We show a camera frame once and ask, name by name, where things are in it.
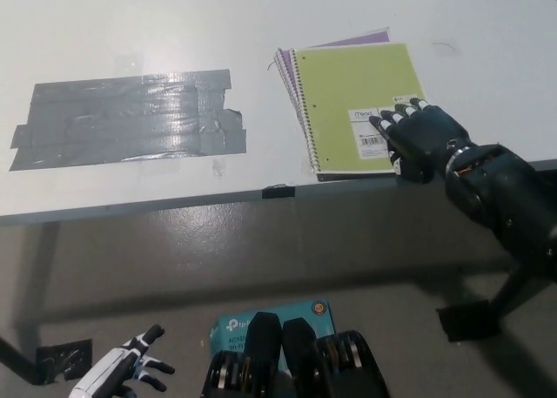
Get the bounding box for green Mead spiral notebook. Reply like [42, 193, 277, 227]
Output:
[289, 42, 432, 184]

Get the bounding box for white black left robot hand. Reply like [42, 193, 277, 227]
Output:
[69, 323, 175, 398]

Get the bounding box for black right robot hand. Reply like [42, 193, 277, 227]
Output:
[368, 98, 473, 186]

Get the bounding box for black robot torso blocks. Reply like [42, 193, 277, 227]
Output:
[202, 310, 388, 398]

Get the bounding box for teal TP-Link router box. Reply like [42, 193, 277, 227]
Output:
[208, 300, 337, 373]

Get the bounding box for small black tape strip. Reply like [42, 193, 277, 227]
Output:
[262, 183, 296, 199]

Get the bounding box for grey duct tape patch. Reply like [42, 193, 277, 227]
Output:
[7, 69, 248, 172]

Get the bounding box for purple spiral notebook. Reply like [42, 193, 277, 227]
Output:
[272, 25, 392, 132]

